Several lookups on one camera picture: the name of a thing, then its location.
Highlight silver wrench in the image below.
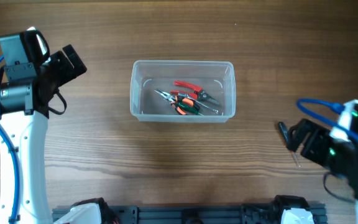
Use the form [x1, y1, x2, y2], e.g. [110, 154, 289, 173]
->
[178, 93, 219, 114]

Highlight green handled screwdriver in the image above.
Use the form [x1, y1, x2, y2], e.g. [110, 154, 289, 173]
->
[178, 102, 203, 116]

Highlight black red screwdriver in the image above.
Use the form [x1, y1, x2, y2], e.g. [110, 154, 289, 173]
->
[278, 122, 301, 167]

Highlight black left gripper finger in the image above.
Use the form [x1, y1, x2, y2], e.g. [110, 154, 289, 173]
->
[63, 44, 87, 78]
[46, 76, 60, 92]

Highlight red handled wire cutters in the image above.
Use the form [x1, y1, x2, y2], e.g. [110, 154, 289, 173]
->
[170, 80, 220, 106]

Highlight clear plastic container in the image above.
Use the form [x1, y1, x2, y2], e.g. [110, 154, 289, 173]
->
[130, 60, 236, 123]

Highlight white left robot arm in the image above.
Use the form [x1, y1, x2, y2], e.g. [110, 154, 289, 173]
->
[0, 27, 87, 223]

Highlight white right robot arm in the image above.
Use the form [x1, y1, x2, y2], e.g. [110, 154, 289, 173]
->
[278, 99, 358, 223]

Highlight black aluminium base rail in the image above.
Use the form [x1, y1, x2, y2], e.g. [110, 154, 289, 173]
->
[52, 202, 328, 224]

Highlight orange black needle-nose pliers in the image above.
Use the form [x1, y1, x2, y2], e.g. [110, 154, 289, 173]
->
[155, 89, 200, 115]

